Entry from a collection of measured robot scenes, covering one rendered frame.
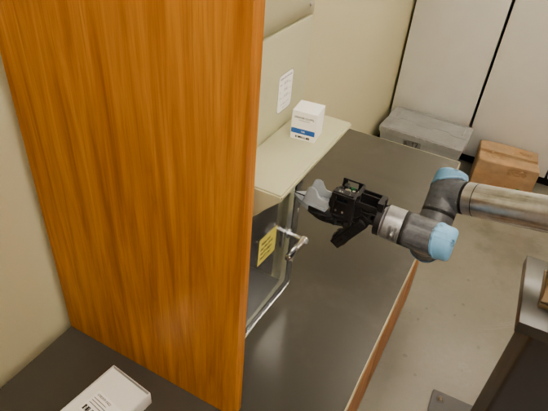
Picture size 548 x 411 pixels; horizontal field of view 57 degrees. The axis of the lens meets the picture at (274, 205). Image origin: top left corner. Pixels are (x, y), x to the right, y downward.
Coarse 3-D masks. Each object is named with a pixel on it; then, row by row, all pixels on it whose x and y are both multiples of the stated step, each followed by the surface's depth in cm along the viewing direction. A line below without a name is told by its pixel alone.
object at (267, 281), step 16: (272, 208) 108; (288, 208) 117; (256, 224) 104; (272, 224) 112; (288, 224) 121; (256, 240) 107; (288, 240) 125; (256, 256) 110; (272, 256) 119; (256, 272) 114; (272, 272) 124; (288, 272) 135; (256, 288) 118; (272, 288) 128; (256, 304) 122; (256, 320) 126
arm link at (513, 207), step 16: (448, 176) 113; (464, 176) 114; (432, 192) 115; (448, 192) 112; (464, 192) 110; (480, 192) 108; (496, 192) 106; (512, 192) 104; (528, 192) 103; (432, 208) 113; (448, 208) 112; (464, 208) 110; (480, 208) 107; (496, 208) 105; (512, 208) 103; (528, 208) 101; (544, 208) 99; (512, 224) 105; (528, 224) 101; (544, 224) 99
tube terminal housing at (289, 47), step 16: (304, 16) 95; (288, 32) 90; (304, 32) 96; (272, 48) 87; (288, 48) 92; (304, 48) 99; (272, 64) 89; (288, 64) 95; (304, 64) 102; (272, 80) 91; (304, 80) 105; (272, 96) 93; (272, 112) 96; (288, 112) 103; (272, 128) 98
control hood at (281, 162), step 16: (288, 128) 101; (336, 128) 103; (272, 144) 96; (288, 144) 96; (304, 144) 96; (320, 144) 97; (256, 160) 91; (272, 160) 91; (288, 160) 92; (304, 160) 92; (256, 176) 87; (272, 176) 87; (288, 176) 87; (304, 176) 90; (256, 192) 84; (272, 192) 83; (288, 192) 84; (256, 208) 86
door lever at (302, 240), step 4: (288, 232) 122; (292, 232) 123; (288, 236) 123; (292, 236) 122; (296, 236) 122; (300, 236) 122; (304, 236) 121; (300, 240) 120; (304, 240) 121; (308, 240) 122; (296, 244) 119; (300, 244) 119; (304, 244) 121; (292, 248) 118; (296, 248) 118; (300, 248) 119; (288, 252) 117; (292, 252) 117; (296, 252) 118; (288, 256) 116; (292, 256) 116; (288, 260) 116
